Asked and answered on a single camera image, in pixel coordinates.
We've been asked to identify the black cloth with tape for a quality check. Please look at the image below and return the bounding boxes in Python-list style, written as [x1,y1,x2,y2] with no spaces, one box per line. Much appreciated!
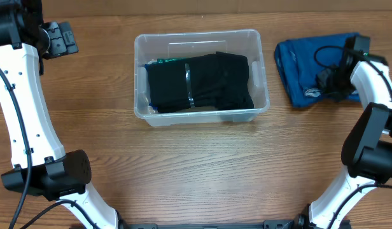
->
[146,53,228,114]

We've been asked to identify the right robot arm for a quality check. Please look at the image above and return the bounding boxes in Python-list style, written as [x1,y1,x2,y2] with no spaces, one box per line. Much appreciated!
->
[286,35,392,228]

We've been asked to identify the clear plastic storage bin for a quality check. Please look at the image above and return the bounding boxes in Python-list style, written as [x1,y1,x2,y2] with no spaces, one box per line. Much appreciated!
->
[134,29,270,127]

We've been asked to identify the blue denim jeans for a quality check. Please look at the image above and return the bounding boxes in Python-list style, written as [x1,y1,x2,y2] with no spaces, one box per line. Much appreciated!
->
[274,32,357,108]

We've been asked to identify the small black garment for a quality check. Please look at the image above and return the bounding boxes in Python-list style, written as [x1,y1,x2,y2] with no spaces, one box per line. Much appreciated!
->
[216,52,254,110]

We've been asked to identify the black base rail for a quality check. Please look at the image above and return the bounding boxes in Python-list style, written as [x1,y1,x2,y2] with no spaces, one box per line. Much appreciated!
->
[123,219,293,229]

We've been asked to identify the blue green sequin fabric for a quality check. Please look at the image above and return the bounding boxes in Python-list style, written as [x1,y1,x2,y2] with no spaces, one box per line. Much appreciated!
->
[144,58,184,111]

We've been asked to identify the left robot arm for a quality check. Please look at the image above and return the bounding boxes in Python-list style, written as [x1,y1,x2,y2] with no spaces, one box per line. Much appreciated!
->
[0,1,127,228]

